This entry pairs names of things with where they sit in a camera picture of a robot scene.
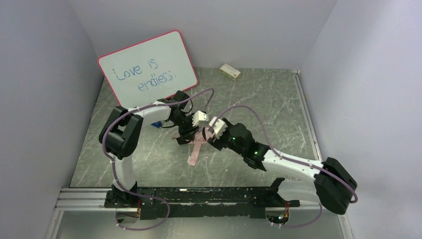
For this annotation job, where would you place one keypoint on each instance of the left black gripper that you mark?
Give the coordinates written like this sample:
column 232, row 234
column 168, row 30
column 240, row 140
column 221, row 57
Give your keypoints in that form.
column 188, row 131

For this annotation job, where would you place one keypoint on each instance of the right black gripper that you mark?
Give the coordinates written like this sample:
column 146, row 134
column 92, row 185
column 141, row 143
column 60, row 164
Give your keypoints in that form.
column 217, row 141

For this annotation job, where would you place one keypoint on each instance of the pink and black folding umbrella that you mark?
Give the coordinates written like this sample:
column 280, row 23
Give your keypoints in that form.
column 199, row 138

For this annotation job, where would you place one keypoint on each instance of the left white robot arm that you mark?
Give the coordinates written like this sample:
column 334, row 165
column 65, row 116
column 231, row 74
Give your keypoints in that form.
column 120, row 135

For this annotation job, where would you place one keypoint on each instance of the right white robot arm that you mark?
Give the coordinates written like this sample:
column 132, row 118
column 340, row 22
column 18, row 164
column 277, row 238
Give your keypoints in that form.
column 325, row 182

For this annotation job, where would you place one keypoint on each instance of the blue stapler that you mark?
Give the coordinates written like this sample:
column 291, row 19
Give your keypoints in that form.
column 157, row 124

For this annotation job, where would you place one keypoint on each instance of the small white cardboard box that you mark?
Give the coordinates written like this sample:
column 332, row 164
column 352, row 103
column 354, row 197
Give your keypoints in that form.
column 230, row 72

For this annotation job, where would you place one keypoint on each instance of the pink framed whiteboard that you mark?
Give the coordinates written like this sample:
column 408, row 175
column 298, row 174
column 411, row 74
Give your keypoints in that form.
column 149, row 70

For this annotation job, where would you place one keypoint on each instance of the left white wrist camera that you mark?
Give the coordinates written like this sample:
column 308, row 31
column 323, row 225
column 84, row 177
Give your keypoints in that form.
column 199, row 117

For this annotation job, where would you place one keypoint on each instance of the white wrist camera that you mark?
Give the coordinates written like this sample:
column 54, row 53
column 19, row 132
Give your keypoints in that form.
column 217, row 127
column 199, row 117

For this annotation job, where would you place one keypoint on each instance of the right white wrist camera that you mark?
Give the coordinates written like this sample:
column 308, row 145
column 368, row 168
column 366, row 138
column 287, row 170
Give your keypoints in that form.
column 217, row 127

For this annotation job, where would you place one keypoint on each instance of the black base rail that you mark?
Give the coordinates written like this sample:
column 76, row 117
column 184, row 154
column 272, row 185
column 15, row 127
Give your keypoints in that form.
column 155, row 203

